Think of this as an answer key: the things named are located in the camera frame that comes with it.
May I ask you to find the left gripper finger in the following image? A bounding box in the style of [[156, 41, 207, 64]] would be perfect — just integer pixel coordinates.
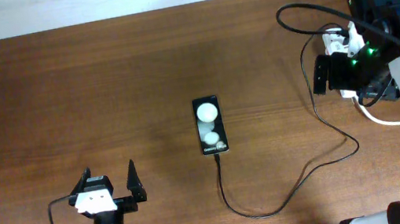
[[69, 167, 91, 196], [127, 160, 147, 202]]

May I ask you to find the black charger cable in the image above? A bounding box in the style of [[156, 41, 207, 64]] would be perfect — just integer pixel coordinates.
[[196, 20, 376, 224]]

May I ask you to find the black smartphone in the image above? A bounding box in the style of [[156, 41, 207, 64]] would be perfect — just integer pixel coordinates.
[[192, 96, 229, 156]]

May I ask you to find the white power strip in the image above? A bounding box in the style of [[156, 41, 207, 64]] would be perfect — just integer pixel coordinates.
[[322, 33, 356, 99]]

